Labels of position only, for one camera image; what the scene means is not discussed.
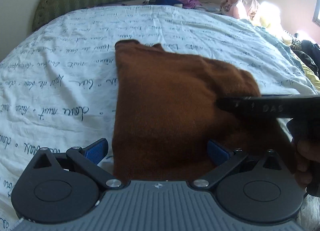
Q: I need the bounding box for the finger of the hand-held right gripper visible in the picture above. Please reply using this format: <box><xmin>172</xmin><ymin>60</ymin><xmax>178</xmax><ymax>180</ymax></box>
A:
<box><xmin>216</xmin><ymin>97</ymin><xmax>252</xmax><ymax>114</ymax></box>

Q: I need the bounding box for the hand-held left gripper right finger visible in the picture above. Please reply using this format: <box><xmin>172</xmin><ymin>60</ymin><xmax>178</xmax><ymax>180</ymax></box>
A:
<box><xmin>190</xmin><ymin>140</ymin><xmax>284</xmax><ymax>191</ymax></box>

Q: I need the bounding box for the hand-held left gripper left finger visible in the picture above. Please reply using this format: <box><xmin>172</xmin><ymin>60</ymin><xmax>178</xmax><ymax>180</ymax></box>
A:
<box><xmin>30</xmin><ymin>138</ymin><xmax>124</xmax><ymax>190</ymax></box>

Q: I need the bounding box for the brown knit sweater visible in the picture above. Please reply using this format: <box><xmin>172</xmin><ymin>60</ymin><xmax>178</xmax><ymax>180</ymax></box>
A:
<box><xmin>112</xmin><ymin>40</ymin><xmax>298</xmax><ymax>180</ymax></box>

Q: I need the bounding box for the dark clothes pile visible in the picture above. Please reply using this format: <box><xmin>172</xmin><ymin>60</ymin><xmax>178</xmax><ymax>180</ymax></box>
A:
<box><xmin>291</xmin><ymin>38</ymin><xmax>320</xmax><ymax>81</ymax></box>

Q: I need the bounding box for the pink clothes pile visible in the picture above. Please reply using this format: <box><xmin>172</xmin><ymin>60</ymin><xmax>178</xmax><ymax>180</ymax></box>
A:
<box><xmin>220</xmin><ymin>0</ymin><xmax>261</xmax><ymax>19</ymax></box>

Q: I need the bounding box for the person's right hand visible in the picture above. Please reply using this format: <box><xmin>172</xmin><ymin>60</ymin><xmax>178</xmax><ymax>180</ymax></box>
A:
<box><xmin>291</xmin><ymin>140</ymin><xmax>316</xmax><ymax>189</ymax></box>

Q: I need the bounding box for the white script-printed blanket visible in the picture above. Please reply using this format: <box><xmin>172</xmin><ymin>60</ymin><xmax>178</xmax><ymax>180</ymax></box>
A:
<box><xmin>0</xmin><ymin>5</ymin><xmax>320</xmax><ymax>231</ymax></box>

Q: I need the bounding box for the yellow cloth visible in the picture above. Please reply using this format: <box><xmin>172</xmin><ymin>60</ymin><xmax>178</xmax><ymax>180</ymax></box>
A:
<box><xmin>250</xmin><ymin>2</ymin><xmax>293</xmax><ymax>45</ymax></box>

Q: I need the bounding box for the window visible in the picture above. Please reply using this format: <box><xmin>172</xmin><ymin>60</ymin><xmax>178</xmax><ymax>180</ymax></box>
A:
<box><xmin>312</xmin><ymin>0</ymin><xmax>320</xmax><ymax>27</ymax></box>

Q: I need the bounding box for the purple cloth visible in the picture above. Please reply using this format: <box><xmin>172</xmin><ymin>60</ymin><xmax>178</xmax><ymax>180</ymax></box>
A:
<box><xmin>179</xmin><ymin>0</ymin><xmax>203</xmax><ymax>9</ymax></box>

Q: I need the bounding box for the blue cloth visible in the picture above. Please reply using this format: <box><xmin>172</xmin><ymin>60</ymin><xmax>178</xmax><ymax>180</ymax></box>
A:
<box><xmin>150</xmin><ymin>0</ymin><xmax>184</xmax><ymax>6</ymax></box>

